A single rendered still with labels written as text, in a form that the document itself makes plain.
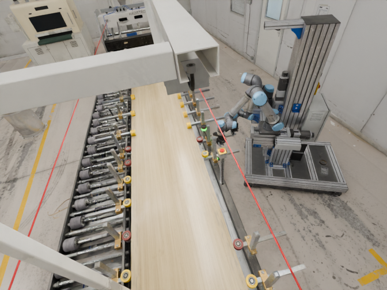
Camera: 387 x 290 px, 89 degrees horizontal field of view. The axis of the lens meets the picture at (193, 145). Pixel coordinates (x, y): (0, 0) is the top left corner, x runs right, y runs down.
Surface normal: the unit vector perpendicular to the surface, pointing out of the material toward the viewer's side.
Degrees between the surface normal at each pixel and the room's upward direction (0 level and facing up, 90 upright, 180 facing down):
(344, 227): 0
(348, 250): 0
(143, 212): 0
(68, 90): 90
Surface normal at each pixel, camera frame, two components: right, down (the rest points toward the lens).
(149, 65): 0.22, 0.68
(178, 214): -0.11, -0.70
